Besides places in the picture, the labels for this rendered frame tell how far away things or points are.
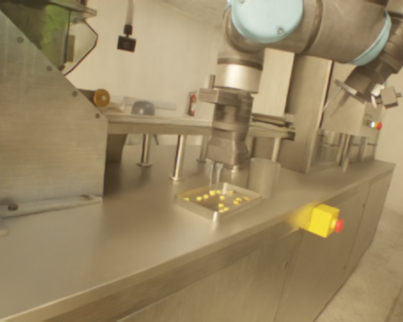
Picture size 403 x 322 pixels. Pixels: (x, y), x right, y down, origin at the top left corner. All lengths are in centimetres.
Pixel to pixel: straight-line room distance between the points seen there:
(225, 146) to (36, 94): 34
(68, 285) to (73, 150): 28
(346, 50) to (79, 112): 46
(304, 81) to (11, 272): 112
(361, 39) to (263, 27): 15
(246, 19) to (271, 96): 81
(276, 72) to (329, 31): 77
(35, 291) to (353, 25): 52
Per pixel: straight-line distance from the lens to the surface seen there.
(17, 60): 52
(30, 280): 37
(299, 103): 122
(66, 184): 57
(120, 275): 37
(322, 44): 46
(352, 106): 121
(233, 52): 53
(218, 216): 54
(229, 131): 54
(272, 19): 42
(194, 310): 54
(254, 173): 74
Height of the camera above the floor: 101
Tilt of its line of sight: 11 degrees down
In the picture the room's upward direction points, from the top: 9 degrees clockwise
